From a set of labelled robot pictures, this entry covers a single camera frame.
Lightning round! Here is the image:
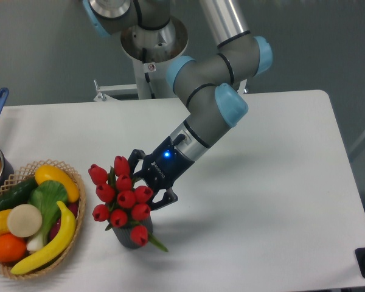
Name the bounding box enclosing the yellow banana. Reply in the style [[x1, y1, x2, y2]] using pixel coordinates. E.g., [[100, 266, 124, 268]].
[[10, 201, 76, 275]]

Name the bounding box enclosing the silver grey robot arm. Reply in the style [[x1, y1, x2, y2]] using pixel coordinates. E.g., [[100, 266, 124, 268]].
[[83, 1, 273, 210]]

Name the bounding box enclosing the woven wicker basket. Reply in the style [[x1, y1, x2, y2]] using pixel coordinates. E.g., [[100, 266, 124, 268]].
[[0, 159, 86, 280]]

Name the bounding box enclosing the green cucumber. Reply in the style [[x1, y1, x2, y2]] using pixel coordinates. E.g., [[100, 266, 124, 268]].
[[0, 176, 38, 211]]

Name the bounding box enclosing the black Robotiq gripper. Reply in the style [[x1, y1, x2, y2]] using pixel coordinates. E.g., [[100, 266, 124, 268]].
[[127, 136, 194, 210]]

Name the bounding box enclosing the green bok choy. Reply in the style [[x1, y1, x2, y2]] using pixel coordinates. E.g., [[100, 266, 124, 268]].
[[27, 180, 68, 253]]

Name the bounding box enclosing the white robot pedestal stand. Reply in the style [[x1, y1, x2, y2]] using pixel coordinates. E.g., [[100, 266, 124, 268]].
[[92, 45, 250, 102]]

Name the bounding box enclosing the dark red vegetable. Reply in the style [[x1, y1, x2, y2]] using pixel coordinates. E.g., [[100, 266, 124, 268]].
[[49, 202, 78, 241]]

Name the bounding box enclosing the red tulip bouquet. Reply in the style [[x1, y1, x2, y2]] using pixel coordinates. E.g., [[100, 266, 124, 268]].
[[88, 156, 168, 252]]

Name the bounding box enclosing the dark grey ribbed vase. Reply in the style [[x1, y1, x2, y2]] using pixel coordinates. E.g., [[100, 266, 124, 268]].
[[111, 214, 154, 250]]

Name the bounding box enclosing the orange fruit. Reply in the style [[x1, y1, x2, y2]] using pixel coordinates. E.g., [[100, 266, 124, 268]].
[[0, 233, 26, 263]]

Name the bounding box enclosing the yellow squash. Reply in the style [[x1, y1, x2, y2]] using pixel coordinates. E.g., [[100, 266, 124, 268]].
[[35, 164, 80, 203]]

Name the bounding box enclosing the beige round disc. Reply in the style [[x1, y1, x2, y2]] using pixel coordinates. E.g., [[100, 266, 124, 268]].
[[7, 204, 42, 238]]

